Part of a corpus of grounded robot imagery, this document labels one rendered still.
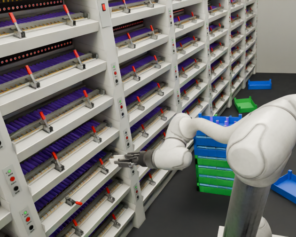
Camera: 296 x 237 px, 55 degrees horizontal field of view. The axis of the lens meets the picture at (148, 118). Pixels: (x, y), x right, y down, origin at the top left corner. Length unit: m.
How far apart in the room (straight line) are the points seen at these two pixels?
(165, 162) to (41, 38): 0.71
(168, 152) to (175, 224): 0.85
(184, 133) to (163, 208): 0.95
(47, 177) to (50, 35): 0.59
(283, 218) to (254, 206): 1.21
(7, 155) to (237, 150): 0.80
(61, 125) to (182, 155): 0.54
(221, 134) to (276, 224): 1.11
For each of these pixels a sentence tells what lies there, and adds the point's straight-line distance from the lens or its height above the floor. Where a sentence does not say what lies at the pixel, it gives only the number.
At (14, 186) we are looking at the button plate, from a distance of 1.21.
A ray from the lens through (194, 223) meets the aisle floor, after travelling 2.02.
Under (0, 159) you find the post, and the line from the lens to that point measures 1.15.
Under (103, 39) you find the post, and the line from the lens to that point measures 1.48.
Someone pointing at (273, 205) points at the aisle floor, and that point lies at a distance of 2.18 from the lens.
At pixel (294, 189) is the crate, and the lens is 2.34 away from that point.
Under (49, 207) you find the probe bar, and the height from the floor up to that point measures 0.58.
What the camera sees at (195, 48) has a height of 0.93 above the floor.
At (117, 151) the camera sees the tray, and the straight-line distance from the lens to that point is 1.70.
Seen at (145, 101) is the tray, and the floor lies 0.75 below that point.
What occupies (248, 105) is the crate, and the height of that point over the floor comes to 0.00.
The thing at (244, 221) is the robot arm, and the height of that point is 0.76.
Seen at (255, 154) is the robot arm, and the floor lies 1.04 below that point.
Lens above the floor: 1.41
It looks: 24 degrees down
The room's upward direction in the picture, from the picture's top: 8 degrees counter-clockwise
